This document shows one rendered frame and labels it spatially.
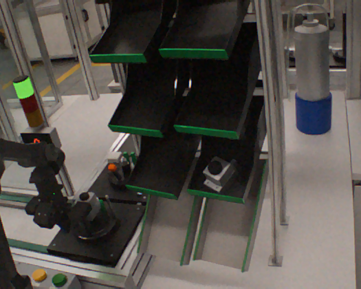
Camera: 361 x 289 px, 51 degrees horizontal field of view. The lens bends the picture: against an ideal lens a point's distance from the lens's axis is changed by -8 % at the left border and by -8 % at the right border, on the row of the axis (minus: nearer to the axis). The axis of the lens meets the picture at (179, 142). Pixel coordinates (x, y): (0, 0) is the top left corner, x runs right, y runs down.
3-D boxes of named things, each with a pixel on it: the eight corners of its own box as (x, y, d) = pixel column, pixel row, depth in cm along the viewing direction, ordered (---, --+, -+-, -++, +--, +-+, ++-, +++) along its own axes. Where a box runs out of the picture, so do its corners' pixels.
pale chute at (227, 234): (248, 271, 93) (243, 272, 89) (199, 259, 99) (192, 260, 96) (271, 157, 97) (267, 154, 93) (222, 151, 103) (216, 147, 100)
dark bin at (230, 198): (245, 204, 84) (236, 189, 79) (190, 195, 91) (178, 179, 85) (276, 100, 97) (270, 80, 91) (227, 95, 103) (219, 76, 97)
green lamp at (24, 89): (27, 98, 112) (22, 82, 110) (15, 98, 114) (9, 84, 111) (36, 90, 116) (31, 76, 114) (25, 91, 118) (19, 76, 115)
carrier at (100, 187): (149, 207, 127) (140, 175, 120) (85, 200, 135) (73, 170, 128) (173, 162, 146) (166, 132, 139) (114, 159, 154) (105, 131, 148)
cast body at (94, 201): (92, 221, 113) (84, 202, 109) (80, 219, 115) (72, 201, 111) (104, 202, 120) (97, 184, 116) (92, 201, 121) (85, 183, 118)
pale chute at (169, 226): (189, 265, 98) (181, 265, 94) (145, 252, 105) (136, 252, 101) (212, 155, 102) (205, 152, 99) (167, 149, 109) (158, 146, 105)
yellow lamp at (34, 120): (38, 127, 117) (32, 113, 115) (25, 127, 119) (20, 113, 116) (46, 119, 121) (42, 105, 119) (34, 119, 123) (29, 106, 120)
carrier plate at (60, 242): (117, 266, 107) (115, 261, 105) (48, 252, 115) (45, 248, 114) (147, 210, 125) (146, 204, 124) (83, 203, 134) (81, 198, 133)
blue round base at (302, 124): (331, 135, 158) (332, 102, 151) (294, 135, 164) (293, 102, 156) (331, 117, 171) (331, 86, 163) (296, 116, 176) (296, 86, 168)
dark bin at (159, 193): (177, 200, 90) (165, 185, 84) (129, 190, 96) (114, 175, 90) (216, 100, 102) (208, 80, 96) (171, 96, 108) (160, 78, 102)
